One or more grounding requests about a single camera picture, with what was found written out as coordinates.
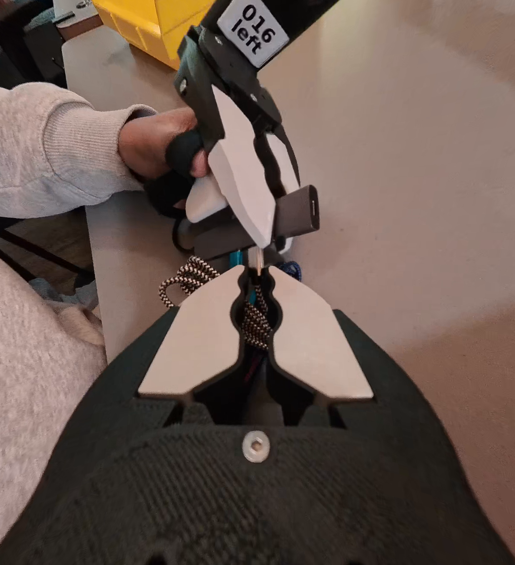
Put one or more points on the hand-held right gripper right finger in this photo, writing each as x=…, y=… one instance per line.
x=319, y=344

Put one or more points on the person's grey sweatshirt torso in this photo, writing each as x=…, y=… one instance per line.
x=19, y=375

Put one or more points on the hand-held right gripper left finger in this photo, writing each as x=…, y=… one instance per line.
x=195, y=344

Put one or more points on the grey usb hub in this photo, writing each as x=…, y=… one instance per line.
x=295, y=212

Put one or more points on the person's left hand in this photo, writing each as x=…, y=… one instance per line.
x=147, y=141

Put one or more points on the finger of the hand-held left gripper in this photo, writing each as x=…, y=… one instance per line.
x=240, y=176
x=284, y=163

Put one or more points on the grey desk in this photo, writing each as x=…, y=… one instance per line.
x=416, y=176

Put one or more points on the person's left forearm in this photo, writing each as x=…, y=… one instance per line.
x=41, y=145

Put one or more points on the yellow plastic bin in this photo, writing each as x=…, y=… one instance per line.
x=151, y=22

